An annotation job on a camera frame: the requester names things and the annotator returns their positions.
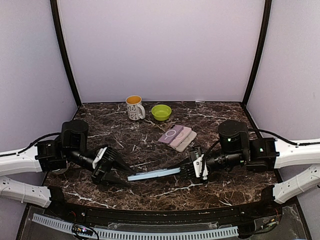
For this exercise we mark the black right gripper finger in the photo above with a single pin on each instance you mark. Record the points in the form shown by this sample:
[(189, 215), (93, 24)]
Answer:
[(157, 169), (154, 174)]

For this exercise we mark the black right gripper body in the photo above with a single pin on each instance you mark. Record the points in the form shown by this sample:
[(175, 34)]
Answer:
[(203, 181)]

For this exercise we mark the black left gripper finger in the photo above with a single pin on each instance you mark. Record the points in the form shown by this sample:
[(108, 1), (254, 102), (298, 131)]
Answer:
[(119, 164), (111, 180)]

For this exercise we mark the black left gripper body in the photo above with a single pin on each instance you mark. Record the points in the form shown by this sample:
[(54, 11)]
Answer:
[(103, 166)]

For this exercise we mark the light blue phone case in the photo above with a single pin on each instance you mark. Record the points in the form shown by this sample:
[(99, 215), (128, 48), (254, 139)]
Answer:
[(131, 178)]

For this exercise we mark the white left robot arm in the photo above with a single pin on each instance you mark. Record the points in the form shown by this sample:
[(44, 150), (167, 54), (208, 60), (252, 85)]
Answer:
[(53, 152)]

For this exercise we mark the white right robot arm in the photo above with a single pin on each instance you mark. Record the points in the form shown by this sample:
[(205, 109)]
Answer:
[(234, 148)]

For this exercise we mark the beige phone case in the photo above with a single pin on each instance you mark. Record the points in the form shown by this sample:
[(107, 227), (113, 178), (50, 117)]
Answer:
[(186, 142)]

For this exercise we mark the pink phone case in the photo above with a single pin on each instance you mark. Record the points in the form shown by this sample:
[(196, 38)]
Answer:
[(181, 137)]

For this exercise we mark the clear purple phone case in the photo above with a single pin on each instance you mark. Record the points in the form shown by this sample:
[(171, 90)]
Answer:
[(171, 134)]

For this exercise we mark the white floral mug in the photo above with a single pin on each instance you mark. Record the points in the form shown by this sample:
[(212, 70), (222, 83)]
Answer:
[(135, 109)]

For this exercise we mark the lime green bowl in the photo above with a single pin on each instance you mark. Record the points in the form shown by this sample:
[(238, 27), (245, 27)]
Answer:
[(161, 112)]

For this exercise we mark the small circuit board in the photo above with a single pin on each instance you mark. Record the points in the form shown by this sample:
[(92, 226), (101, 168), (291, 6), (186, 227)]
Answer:
[(80, 230)]

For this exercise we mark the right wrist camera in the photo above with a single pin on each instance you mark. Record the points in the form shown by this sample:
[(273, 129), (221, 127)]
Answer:
[(195, 153)]

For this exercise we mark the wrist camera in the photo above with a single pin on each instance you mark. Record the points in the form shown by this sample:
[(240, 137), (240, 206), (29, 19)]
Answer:
[(195, 153), (98, 157)]

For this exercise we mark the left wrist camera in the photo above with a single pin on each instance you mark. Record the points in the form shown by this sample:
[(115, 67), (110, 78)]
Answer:
[(98, 157)]

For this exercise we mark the light blue slotted cable duct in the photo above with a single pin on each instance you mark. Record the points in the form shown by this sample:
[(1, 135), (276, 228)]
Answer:
[(110, 234)]

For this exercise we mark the black front table rail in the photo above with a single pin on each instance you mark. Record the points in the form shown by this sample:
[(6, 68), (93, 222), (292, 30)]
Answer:
[(243, 214)]

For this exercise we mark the black left frame post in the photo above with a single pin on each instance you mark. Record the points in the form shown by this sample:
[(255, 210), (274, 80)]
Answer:
[(63, 52)]

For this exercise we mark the black frame post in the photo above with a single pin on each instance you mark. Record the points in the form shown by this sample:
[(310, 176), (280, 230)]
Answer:
[(258, 53), (63, 52)]

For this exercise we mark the black right frame post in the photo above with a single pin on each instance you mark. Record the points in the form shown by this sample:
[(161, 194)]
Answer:
[(258, 53)]

